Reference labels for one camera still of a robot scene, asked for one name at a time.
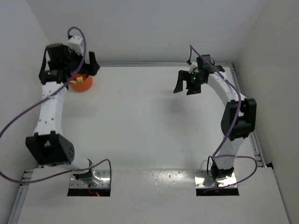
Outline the light green 2x2 lego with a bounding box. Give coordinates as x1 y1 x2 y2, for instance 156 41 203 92
76 76 84 83

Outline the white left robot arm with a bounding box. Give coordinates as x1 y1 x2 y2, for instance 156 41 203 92
25 42 100 180

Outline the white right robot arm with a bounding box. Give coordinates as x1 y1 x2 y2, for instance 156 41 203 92
173 55 257 180

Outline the orange divided round container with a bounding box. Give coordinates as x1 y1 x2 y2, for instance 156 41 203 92
70 74 93 92

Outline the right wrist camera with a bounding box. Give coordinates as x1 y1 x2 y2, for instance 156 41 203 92
189 62 199 74

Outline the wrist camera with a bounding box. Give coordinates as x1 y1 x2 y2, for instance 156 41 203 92
189 62 199 74
66 36 83 54

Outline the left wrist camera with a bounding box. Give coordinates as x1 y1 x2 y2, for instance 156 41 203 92
66 36 83 54

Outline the aluminium table edge rail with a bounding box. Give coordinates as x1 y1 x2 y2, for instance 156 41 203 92
230 63 266 168

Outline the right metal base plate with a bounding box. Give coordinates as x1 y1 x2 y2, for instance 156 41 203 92
194 170 237 189

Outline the metal base plate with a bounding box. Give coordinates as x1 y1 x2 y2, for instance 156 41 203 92
69 169 110 189
194 170 237 189

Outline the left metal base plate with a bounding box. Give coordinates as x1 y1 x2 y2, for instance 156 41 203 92
69 169 110 189

